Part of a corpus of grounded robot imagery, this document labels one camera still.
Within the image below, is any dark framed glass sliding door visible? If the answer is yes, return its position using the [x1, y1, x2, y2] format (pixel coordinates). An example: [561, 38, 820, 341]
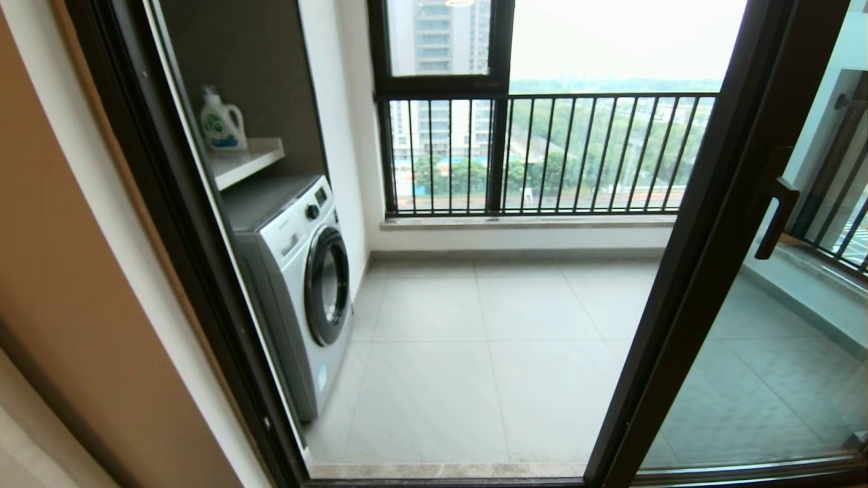
[585, 0, 868, 488]

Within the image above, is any dark sliding door handle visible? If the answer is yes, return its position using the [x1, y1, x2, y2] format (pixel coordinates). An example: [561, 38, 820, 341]
[754, 178, 801, 261]

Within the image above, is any white front-load washing machine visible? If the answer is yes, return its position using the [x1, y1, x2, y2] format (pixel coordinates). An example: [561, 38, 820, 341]
[220, 175, 353, 422]

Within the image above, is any white laundry detergent bottle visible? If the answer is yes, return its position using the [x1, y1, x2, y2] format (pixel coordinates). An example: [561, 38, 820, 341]
[199, 85, 248, 151]

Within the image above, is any dark brown cabinet niche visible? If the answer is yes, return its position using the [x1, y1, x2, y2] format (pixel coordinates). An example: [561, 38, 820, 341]
[157, 0, 330, 180]

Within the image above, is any dark balcony window frame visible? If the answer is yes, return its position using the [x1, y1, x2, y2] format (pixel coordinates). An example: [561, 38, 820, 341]
[368, 0, 516, 218]

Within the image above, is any white wall shelf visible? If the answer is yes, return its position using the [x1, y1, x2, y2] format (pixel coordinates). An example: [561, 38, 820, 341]
[207, 138, 285, 191]

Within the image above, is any dark outer door frame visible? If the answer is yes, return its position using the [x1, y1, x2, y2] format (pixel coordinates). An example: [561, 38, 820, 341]
[64, 0, 591, 488]

